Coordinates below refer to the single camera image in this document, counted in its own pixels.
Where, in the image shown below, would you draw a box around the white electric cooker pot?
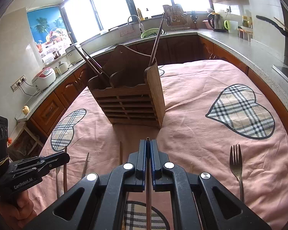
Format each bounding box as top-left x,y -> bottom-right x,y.
65,43 -> 83,64

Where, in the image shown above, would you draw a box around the spice jar set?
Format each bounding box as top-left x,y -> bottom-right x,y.
238,16 -> 253,42

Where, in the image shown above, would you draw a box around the brown wooden chopstick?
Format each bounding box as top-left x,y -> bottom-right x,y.
146,137 -> 151,230

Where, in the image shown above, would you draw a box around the lower wooden counter cabinets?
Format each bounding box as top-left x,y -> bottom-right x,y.
28,34 -> 288,139

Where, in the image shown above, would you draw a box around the steel electric kettle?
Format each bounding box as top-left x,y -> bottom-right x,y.
208,12 -> 227,32

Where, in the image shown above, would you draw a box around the person's left hand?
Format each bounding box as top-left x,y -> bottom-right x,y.
0,190 -> 37,229

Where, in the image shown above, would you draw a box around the red white rice cooker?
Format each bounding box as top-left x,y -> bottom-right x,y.
31,67 -> 56,91

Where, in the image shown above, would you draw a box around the pink tablecloth with plaid hearts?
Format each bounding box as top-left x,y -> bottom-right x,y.
41,60 -> 288,229

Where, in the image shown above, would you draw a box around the metal fork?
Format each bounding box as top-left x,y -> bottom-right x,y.
229,144 -> 244,202

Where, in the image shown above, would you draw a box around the light wooden chopstick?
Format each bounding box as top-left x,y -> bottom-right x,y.
119,141 -> 123,165

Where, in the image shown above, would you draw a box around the green colander bowl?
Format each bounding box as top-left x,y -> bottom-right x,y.
141,28 -> 159,39

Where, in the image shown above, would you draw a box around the upright chopsticks in holder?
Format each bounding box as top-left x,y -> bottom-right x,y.
148,13 -> 165,67

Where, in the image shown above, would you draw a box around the wall power outlet strip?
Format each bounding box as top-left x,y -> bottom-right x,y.
11,75 -> 26,92

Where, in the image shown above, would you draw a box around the dark chopsticks pair in holder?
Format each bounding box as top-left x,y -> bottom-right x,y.
74,46 -> 110,85

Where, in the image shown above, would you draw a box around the fruit poster picture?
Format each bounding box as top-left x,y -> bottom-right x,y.
27,6 -> 72,64

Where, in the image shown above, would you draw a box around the chrome kitchen faucet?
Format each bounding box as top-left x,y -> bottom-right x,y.
127,15 -> 145,34

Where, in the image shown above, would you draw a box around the dark wooden chopstick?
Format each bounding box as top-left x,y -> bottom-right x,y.
81,152 -> 89,179

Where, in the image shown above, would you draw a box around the wooden utensil holder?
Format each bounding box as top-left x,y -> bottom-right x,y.
87,45 -> 165,128

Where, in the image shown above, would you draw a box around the small white lidded pot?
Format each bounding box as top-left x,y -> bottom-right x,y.
55,61 -> 69,75

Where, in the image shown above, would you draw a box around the dish drying rack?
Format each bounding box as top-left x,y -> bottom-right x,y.
163,4 -> 190,30

